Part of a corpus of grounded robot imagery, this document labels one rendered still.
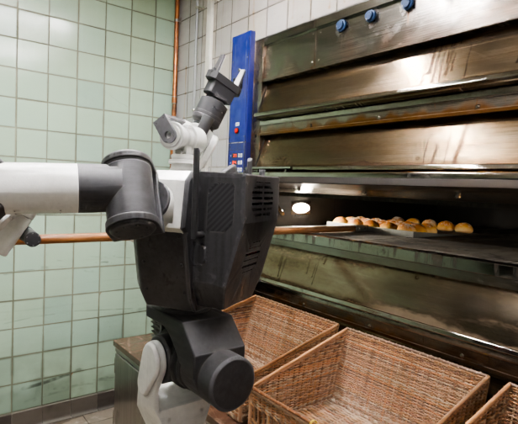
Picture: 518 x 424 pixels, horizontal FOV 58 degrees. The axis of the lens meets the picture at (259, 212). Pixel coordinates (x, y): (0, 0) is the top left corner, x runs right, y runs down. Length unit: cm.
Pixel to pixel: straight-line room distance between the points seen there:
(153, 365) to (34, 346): 188
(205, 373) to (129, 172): 42
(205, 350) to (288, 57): 156
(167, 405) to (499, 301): 100
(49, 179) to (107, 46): 217
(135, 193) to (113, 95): 211
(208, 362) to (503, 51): 121
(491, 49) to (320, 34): 77
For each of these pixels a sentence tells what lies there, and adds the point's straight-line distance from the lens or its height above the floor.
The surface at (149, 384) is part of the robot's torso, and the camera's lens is 115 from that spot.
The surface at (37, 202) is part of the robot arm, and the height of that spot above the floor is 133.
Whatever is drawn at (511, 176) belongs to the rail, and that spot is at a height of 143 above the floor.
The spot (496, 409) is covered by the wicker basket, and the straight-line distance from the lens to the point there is 153.
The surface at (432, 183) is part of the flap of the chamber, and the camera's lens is 148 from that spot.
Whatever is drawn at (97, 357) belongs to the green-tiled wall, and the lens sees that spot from 307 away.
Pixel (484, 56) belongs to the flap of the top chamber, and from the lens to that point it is 164.
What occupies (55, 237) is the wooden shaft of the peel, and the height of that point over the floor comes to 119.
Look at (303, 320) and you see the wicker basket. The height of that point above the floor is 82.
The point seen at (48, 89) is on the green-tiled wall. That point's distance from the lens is 284.
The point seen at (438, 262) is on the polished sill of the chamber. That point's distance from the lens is 164.
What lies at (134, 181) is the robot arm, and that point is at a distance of 87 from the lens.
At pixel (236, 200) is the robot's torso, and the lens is 93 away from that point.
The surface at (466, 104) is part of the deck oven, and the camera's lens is 163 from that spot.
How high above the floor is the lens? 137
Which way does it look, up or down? 3 degrees down
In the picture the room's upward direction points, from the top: 2 degrees clockwise
